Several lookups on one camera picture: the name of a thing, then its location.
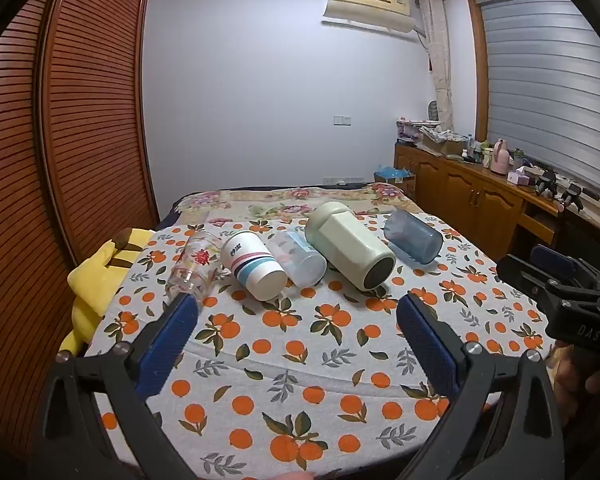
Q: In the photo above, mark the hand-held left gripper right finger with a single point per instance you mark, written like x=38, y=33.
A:
x=429, y=347

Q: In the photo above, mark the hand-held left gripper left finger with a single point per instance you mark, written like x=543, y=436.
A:
x=166, y=347

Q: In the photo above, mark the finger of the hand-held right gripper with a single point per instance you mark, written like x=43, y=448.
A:
x=522, y=271
x=555, y=259

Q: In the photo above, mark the blue translucent cup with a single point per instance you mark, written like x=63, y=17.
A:
x=412, y=236

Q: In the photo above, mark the white cup with coloured stripes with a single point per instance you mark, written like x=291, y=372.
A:
x=254, y=266

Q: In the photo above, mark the clear plastic cup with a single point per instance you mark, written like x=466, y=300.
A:
x=299, y=260

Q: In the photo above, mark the person's right hand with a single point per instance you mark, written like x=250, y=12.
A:
x=572, y=380

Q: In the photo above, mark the black device on stand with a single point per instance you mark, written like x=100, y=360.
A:
x=572, y=195
x=546, y=182

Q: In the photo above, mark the wooden cabinet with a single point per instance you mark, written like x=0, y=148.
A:
x=480, y=200

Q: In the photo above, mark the clear glass with red flowers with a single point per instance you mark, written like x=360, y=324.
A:
x=194, y=266

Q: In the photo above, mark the pink tissue box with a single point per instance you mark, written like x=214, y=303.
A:
x=520, y=178

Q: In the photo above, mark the yellow plush toy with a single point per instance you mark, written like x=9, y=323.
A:
x=102, y=280

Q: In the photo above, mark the pink thermos flask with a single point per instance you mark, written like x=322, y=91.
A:
x=500, y=154

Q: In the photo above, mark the pale green thermos jar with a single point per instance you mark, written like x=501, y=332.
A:
x=347, y=250

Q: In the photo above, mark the orange fruit print blanket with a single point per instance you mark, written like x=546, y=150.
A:
x=300, y=360

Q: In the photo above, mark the cardboard box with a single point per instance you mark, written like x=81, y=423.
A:
x=445, y=144

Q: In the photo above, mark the blue plastic bag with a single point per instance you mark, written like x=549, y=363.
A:
x=394, y=173

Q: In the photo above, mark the grey window blind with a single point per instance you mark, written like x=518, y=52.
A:
x=550, y=85

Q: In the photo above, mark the floral blanket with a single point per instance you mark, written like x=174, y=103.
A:
x=280, y=202

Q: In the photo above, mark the white patterned curtain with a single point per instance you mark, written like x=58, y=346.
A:
x=440, y=60

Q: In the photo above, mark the wooden louvred wardrobe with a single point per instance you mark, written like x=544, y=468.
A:
x=65, y=135

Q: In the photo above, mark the cream air conditioner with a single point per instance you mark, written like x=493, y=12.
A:
x=367, y=5

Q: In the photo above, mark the white wall switch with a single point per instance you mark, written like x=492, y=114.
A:
x=342, y=120

